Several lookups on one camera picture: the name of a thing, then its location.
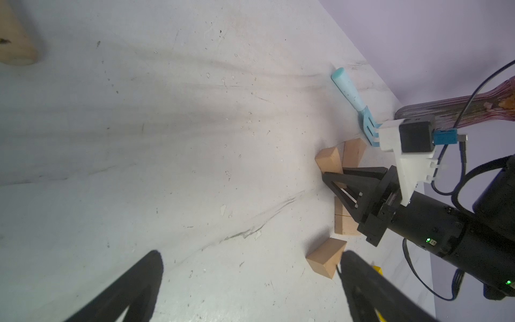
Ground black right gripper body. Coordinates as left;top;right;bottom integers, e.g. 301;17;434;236
357;164;468;258

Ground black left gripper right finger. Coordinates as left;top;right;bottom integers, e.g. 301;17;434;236
338;251;435;322

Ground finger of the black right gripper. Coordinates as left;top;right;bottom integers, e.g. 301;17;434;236
343;167;388;179
322;172;386;213

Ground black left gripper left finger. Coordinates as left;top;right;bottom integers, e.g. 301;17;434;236
67;250;164;321

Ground natural wooden square block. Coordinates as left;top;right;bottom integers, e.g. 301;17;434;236
334;197;360;236

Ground natural wooden triangle block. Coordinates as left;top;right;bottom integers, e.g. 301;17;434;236
315;146;343;174

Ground natural wooden wedge block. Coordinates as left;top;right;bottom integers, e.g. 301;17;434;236
306;238;347;279

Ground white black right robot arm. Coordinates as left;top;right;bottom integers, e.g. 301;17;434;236
323;156;514;301

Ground yellow rectangular block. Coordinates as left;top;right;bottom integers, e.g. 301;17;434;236
372;265;386;322

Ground purple ribbed glass vase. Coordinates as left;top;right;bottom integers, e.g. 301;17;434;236
393;75;515;130

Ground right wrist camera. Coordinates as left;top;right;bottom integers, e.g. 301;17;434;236
376;115;468;206

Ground green hoe wooden handle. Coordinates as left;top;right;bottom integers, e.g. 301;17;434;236
1;1;38;66

